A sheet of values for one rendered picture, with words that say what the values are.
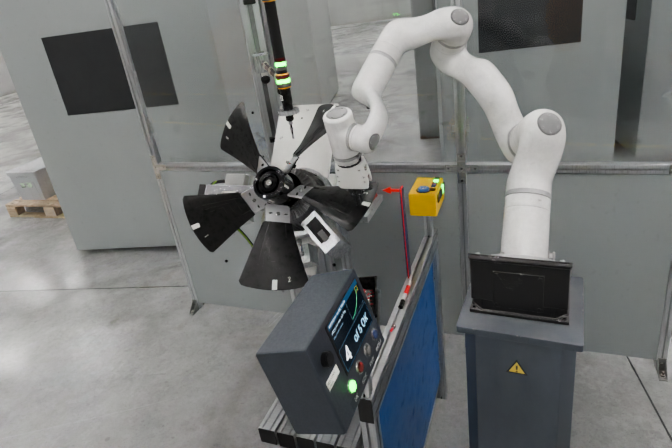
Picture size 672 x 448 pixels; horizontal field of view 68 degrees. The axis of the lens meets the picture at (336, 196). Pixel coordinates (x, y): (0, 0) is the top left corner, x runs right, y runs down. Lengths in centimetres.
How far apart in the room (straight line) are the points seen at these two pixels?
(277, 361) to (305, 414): 12
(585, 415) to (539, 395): 101
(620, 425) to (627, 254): 70
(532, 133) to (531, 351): 57
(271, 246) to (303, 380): 82
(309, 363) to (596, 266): 179
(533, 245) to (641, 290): 121
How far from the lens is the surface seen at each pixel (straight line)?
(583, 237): 241
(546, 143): 144
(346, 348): 99
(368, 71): 149
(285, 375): 93
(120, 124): 399
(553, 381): 149
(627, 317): 264
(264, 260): 167
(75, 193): 444
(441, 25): 153
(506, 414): 160
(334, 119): 138
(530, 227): 141
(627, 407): 261
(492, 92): 153
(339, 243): 172
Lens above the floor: 181
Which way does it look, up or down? 23 degrees down
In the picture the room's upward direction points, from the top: 8 degrees counter-clockwise
